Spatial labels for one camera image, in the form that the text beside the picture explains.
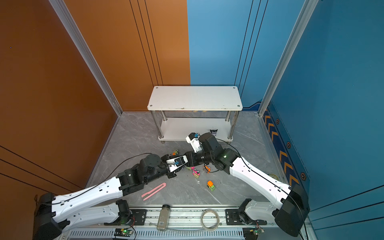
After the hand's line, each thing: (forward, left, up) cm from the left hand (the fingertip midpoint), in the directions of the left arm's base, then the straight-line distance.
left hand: (184, 156), depth 71 cm
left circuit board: (-28, +29, -24) cm, 47 cm away
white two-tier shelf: (+21, +3, +10) cm, 24 cm away
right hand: (-2, +2, -1) cm, 2 cm away
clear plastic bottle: (-23, +9, -18) cm, 30 cm away
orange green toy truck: (-6, -14, -19) cm, 24 cm away
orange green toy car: (+13, +8, -20) cm, 25 cm away
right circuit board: (-28, -33, -23) cm, 48 cm away
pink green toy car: (0, -6, -20) cm, 21 cm away
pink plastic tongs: (-6, +12, -21) cm, 25 cm away
